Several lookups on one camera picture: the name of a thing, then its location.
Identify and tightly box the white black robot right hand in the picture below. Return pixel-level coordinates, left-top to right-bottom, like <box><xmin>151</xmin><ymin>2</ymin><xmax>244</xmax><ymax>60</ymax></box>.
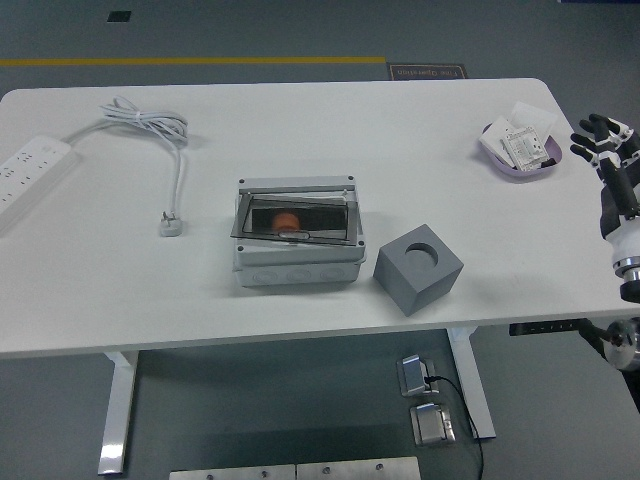
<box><xmin>569</xmin><ymin>113</ymin><xmax>640</xmax><ymax>262</ymax></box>

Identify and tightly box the transparent hinged box lid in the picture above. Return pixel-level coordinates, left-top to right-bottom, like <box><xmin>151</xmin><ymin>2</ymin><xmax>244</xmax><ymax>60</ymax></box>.
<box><xmin>229</xmin><ymin>192</ymin><xmax>359</xmax><ymax>247</ymax></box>

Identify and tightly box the silver floor socket box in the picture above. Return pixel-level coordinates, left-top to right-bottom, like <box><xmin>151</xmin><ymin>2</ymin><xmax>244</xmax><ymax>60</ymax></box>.
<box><xmin>397</xmin><ymin>355</ymin><xmax>441</xmax><ymax>399</ymax></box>
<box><xmin>409</xmin><ymin>403</ymin><xmax>457</xmax><ymax>448</ymax></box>

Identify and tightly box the grey plastic junction box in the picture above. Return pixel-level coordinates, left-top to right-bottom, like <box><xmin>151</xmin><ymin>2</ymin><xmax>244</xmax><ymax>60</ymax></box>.
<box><xmin>233</xmin><ymin>173</ymin><xmax>369</xmax><ymax>288</ymax></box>

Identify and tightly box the black table control panel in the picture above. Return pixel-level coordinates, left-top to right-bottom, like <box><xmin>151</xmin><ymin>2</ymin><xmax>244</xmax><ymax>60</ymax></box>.
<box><xmin>508</xmin><ymin>319</ymin><xmax>587</xmax><ymax>336</ymax></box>

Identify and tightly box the purple plastic tray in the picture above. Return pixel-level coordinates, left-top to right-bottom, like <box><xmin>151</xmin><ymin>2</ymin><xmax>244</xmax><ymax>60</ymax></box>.
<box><xmin>473</xmin><ymin>122</ymin><xmax>566</xmax><ymax>185</ymax></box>

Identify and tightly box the white printed socket module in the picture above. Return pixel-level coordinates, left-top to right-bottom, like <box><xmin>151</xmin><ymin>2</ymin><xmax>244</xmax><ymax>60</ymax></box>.
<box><xmin>501</xmin><ymin>126</ymin><xmax>548</xmax><ymax>174</ymax></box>

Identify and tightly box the plain white square card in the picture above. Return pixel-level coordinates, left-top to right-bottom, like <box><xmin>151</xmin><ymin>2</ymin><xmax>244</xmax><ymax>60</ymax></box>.
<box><xmin>508</xmin><ymin>102</ymin><xmax>559</xmax><ymax>137</ymax></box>

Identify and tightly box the white table leg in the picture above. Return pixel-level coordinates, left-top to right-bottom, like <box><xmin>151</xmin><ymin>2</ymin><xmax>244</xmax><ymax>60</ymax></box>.
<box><xmin>446</xmin><ymin>327</ymin><xmax>496</xmax><ymax>441</ymax></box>
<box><xmin>97</xmin><ymin>349</ymin><xmax>140</xmax><ymax>475</ymax></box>

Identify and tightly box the grey block with round hole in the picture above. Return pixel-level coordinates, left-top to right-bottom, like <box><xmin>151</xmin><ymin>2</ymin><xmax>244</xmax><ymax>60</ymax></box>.
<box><xmin>373</xmin><ymin>224</ymin><xmax>464</xmax><ymax>317</ymax></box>

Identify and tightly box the dark floor sign with text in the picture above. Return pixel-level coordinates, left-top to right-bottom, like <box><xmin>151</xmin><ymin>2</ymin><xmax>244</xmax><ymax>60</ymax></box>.
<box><xmin>387</xmin><ymin>63</ymin><xmax>470</xmax><ymax>81</ymax></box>

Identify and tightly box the grey metal floor plate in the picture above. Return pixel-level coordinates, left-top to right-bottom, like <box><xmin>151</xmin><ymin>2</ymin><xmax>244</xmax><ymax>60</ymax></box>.
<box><xmin>295</xmin><ymin>456</ymin><xmax>421</xmax><ymax>480</ymax></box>
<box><xmin>168</xmin><ymin>464</ymin><xmax>296</xmax><ymax>480</ymax></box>

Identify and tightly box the white power plug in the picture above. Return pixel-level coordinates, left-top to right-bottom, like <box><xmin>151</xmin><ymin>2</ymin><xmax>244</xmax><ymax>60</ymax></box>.
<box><xmin>159</xmin><ymin>210</ymin><xmax>189</xmax><ymax>238</ymax></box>

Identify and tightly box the yellow floor tape line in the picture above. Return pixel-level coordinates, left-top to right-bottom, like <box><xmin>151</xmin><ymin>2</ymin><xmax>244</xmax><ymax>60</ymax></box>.
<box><xmin>0</xmin><ymin>56</ymin><xmax>388</xmax><ymax>67</ymax></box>

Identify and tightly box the white power strip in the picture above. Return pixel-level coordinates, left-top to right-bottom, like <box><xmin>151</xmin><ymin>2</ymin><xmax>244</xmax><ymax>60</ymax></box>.
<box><xmin>0</xmin><ymin>137</ymin><xmax>81</xmax><ymax>234</ymax></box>

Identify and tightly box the white blank switch panel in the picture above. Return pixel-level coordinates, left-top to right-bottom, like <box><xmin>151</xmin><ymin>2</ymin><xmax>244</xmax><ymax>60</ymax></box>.
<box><xmin>480</xmin><ymin>117</ymin><xmax>516</xmax><ymax>165</ymax></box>

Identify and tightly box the black floor cable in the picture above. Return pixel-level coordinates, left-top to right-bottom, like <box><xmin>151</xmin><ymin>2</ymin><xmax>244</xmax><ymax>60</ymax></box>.
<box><xmin>424</xmin><ymin>375</ymin><xmax>485</xmax><ymax>480</ymax></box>

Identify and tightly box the white power cord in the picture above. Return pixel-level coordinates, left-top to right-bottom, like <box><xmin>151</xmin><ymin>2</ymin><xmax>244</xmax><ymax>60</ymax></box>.
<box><xmin>63</xmin><ymin>96</ymin><xmax>191</xmax><ymax>221</ymax></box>

